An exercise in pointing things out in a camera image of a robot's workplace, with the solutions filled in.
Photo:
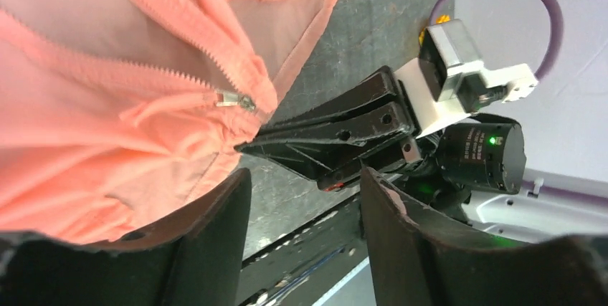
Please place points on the salmon pink zip jacket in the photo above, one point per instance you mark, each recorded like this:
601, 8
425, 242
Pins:
108, 115

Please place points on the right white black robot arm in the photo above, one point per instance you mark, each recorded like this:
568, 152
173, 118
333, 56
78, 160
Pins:
471, 171

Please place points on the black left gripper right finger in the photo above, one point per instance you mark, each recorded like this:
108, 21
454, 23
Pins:
419, 256

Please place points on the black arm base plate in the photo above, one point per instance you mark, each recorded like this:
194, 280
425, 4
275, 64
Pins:
302, 266

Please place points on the silver zipper slider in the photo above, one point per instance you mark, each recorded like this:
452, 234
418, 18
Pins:
235, 99

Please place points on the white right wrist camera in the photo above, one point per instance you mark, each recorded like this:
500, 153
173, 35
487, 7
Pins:
456, 74

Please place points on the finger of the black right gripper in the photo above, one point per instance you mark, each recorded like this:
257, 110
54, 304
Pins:
374, 108
332, 166

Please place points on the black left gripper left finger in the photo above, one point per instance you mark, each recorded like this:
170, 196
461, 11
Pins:
193, 256

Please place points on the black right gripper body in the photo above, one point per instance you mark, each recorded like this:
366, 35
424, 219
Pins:
415, 152

